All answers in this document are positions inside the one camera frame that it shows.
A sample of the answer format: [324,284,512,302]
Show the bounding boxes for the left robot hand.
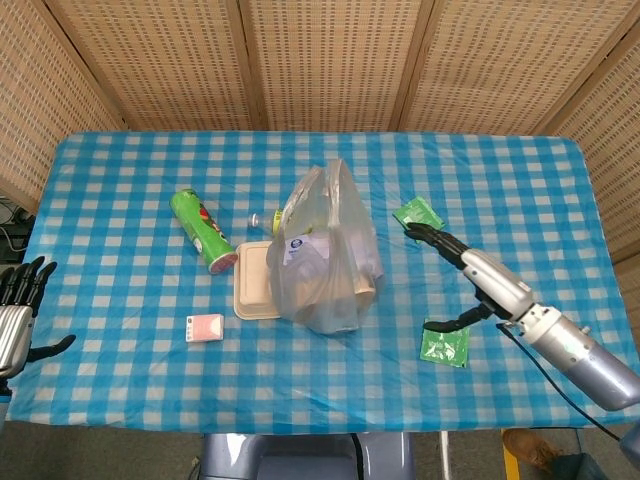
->
[0,256,77,379]

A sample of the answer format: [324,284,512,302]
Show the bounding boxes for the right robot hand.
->
[403,222,536,334]

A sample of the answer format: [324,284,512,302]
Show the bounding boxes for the transparent plastic bag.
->
[265,158,387,335]

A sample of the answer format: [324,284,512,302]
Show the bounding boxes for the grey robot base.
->
[199,432,417,480]

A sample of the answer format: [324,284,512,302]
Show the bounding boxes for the green sachet packet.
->
[391,195,446,245]
[419,318,472,369]

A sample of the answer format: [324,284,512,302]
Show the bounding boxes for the blue checkered tablecloth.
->
[0,130,640,435]

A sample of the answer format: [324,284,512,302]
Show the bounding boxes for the brown shoe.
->
[501,428,563,476]

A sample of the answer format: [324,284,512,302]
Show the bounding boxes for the pink card pack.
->
[185,313,226,344]

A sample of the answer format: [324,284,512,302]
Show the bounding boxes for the green chips can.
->
[169,188,240,276]

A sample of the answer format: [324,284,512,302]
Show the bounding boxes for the clear plastic bottle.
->
[248,209,287,235]

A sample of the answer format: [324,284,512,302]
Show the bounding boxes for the beige takeout box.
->
[233,240,284,321]

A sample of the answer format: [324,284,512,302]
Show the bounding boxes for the woven bamboo folding screen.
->
[0,0,640,301]

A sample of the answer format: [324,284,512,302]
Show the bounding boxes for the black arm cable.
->
[495,322,624,443]

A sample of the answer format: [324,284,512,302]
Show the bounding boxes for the yellow floor post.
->
[503,444,521,480]

